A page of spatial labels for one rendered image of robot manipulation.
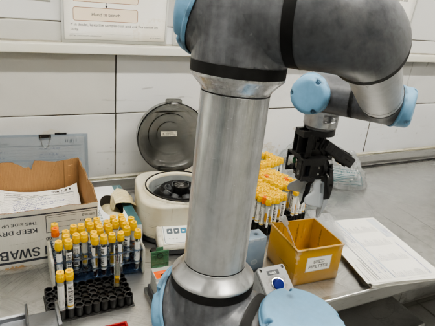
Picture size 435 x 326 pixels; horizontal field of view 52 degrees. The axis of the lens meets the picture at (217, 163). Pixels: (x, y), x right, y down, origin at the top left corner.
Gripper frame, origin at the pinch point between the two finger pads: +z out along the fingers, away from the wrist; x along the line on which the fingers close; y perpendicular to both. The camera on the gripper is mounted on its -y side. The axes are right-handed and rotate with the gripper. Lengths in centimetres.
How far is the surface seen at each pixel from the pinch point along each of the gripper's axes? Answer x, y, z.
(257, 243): -0.6, 13.1, 9.0
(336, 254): 6.5, -4.8, 10.4
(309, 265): 6.5, 2.4, 12.3
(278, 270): 9.0, 12.7, 10.0
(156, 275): 4.1, 39.0, 9.9
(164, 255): 1.1, 36.6, 7.5
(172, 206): -17.9, 29.3, 6.4
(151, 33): -53, 28, -32
